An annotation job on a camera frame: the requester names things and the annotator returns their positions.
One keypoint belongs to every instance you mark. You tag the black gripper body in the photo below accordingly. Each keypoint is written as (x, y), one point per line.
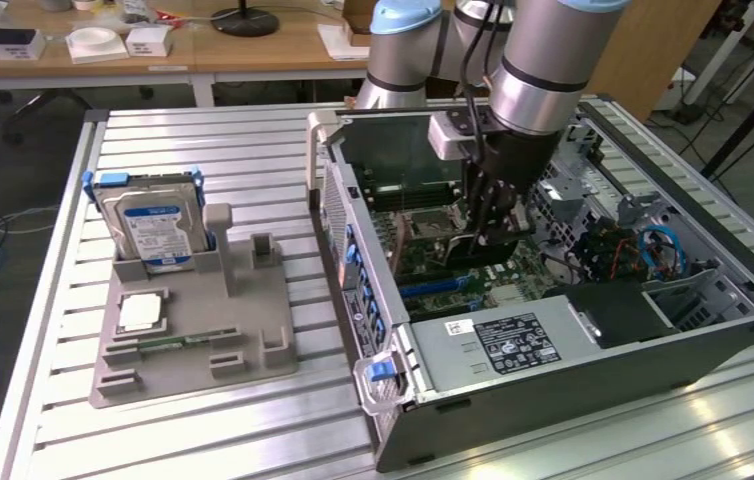
(517, 155)

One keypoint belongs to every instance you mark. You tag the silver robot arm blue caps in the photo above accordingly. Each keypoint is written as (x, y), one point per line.
(537, 60)

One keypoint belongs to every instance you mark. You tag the CPU socket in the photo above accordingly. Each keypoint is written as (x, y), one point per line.
(432, 222)

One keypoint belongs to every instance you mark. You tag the metal disk bay cage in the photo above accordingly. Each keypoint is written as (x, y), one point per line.
(577, 195)

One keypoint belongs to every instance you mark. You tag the green motherboard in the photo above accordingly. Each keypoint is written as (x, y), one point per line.
(517, 280)

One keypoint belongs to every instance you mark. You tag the grey chipset heatsink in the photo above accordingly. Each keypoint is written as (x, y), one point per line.
(505, 296)

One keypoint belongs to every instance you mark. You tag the blue expansion slot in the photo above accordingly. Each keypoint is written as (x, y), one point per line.
(436, 287)

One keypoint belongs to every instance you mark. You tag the blue card retention clip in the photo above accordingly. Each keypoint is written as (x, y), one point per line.
(378, 325)
(364, 289)
(351, 252)
(371, 307)

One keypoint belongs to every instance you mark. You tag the grey power supply unit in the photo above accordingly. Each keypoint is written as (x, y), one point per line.
(456, 350)

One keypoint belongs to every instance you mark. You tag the black service label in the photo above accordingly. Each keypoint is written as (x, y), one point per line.
(355, 320)

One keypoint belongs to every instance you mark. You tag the wooden cabinet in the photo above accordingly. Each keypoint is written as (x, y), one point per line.
(670, 55)

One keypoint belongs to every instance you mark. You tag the white paper sheet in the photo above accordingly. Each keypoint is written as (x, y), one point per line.
(343, 47)

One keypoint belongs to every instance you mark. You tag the open grey PC case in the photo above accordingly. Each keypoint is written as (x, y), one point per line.
(617, 380)

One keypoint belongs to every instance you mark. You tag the blue case latch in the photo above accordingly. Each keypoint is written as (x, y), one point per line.
(379, 372)

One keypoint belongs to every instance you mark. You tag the brown cardboard box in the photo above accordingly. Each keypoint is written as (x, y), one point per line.
(358, 17)

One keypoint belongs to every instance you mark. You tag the black stand leg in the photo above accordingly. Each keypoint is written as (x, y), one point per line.
(750, 105)

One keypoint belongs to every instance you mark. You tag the grey plastic parts rack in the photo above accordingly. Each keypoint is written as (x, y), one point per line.
(243, 310)

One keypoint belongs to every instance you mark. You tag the black lamp base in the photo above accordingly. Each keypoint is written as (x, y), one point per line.
(244, 22)

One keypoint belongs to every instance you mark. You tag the hard disk in blue caddy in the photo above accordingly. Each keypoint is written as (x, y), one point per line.
(150, 225)

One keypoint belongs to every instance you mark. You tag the silver CPU chip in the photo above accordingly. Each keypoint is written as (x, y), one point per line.
(139, 312)

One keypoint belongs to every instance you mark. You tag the plain white box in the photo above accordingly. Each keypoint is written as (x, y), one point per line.
(148, 42)

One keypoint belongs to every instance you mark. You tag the black chair base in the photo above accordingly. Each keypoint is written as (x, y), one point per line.
(43, 110)

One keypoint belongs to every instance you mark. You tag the white box black lid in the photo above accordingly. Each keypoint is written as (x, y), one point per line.
(12, 45)

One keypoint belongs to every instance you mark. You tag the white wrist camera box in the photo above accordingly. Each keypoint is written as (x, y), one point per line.
(446, 137)

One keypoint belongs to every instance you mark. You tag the black chassis switch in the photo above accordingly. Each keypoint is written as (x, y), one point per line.
(352, 192)

